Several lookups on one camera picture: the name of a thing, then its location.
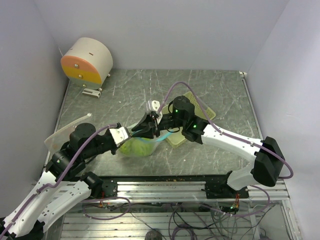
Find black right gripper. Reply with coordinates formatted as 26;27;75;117
131;112;186;139

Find clear blue-zipper plastic bag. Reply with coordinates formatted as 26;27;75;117
117;130;172;158

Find clear polka dot zip bag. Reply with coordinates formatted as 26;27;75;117
44;113;93;154

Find light green cabbage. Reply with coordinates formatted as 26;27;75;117
118;138;155;157

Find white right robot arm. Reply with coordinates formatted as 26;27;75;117
132;95;284;198

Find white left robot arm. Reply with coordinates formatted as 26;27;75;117
0;123;121;239

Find pale green plastic basket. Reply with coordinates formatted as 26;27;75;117
159;91;216;150

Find round cream drawer cabinet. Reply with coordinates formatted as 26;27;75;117
60;37;114;91

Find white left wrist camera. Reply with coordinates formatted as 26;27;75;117
109;126;131;147

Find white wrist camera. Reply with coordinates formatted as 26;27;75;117
146;100;163;122
109;126;131;147

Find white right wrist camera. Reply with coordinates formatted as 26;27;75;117
146;100;163;122

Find aluminium rail base frame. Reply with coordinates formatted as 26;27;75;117
98;176;290;203

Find small white metal bracket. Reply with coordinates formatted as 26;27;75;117
82;88;101;99

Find loose cables under table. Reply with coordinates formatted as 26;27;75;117
82;194;278;240

